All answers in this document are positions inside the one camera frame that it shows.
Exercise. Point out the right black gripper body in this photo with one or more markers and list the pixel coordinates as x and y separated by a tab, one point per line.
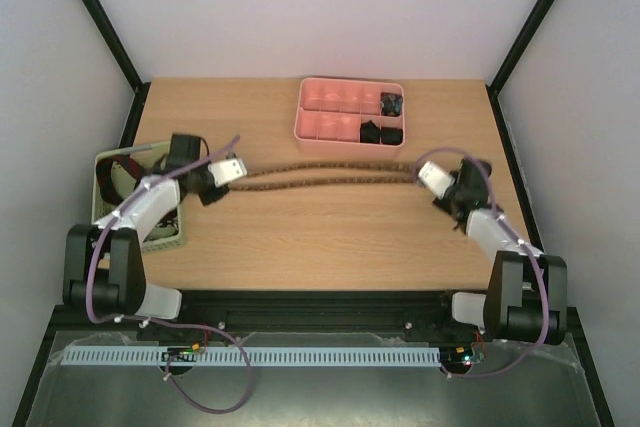
448	202

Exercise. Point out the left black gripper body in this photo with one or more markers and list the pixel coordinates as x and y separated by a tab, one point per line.
208	199

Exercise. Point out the brown floral tie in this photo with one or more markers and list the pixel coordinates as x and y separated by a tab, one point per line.
324	173

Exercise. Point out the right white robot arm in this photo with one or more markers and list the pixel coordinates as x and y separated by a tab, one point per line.
526	297

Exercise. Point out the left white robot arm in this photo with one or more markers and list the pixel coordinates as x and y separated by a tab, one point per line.
104	271

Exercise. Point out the green perforated basket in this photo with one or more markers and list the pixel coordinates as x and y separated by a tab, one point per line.
116	175

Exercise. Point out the rolled black tie right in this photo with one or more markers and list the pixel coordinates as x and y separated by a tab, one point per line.
391	136

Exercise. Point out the rolled black tie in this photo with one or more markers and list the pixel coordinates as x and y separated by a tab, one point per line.
391	136
370	132

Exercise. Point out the rolled black tie left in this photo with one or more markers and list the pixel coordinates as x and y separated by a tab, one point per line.
370	132

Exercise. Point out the rolled blue patterned tie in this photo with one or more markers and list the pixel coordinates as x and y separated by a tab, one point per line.
391	104

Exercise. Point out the pink compartment organizer box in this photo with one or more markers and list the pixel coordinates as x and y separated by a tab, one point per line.
329	114

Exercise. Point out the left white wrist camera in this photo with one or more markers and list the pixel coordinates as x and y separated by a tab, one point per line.
227	171

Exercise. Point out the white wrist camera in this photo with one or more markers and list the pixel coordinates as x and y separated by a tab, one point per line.
435	179
227	171

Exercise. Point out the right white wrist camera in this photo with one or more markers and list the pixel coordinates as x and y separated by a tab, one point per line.
435	179

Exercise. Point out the black aluminium frame rail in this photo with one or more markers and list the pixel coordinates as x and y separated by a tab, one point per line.
419	316

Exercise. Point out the light blue cable duct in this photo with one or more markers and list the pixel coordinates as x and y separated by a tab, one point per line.
262	357

